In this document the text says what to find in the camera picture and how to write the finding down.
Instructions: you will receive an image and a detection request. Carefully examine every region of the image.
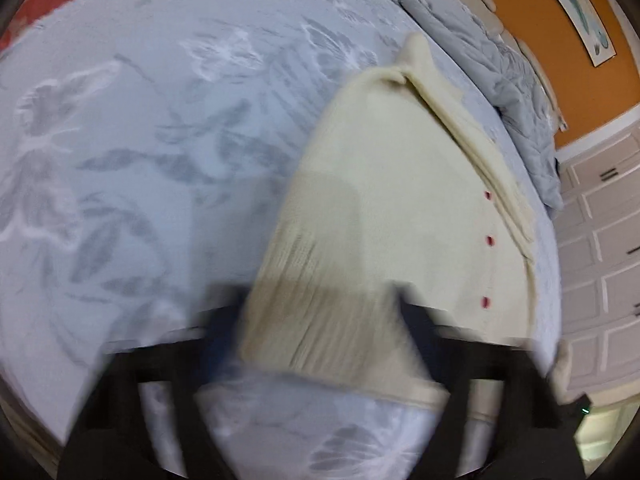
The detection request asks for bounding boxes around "cream knitted cardigan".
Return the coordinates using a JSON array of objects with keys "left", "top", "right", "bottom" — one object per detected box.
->
[{"left": 239, "top": 32, "right": 538, "bottom": 411}]

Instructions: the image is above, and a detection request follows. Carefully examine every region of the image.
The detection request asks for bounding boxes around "butterfly print bed sheet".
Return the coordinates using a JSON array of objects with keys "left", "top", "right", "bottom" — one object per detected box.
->
[{"left": 0, "top": 0, "right": 565, "bottom": 477}]

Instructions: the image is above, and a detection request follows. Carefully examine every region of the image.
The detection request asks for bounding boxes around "beige fluffy cloth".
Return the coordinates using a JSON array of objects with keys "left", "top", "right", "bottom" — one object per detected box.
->
[{"left": 549, "top": 339, "right": 577, "bottom": 403}]

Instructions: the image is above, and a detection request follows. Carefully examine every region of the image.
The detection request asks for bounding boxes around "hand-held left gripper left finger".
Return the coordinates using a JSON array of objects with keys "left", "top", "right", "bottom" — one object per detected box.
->
[{"left": 57, "top": 284, "right": 252, "bottom": 480}]

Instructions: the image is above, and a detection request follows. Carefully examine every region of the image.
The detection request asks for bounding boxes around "framed wall picture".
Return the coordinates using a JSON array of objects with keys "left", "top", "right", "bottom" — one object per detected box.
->
[{"left": 525, "top": 0, "right": 614, "bottom": 67}]

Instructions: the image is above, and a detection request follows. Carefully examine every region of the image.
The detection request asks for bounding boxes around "white wardrobe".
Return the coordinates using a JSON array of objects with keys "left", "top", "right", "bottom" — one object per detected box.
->
[{"left": 551, "top": 125, "right": 640, "bottom": 403}]

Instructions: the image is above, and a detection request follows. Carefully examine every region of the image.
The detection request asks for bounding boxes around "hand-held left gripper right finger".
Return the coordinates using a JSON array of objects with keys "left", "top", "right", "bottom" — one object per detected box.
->
[{"left": 394, "top": 284, "right": 587, "bottom": 480}]

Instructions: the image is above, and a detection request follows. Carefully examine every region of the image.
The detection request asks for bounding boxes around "beige padded headboard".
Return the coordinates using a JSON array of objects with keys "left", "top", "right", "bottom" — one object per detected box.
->
[{"left": 369, "top": 0, "right": 569, "bottom": 132}]

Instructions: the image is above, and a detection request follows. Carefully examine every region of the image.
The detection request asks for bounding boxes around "grey duvet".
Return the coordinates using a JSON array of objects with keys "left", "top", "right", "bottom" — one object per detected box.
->
[{"left": 396, "top": 0, "right": 566, "bottom": 212}]

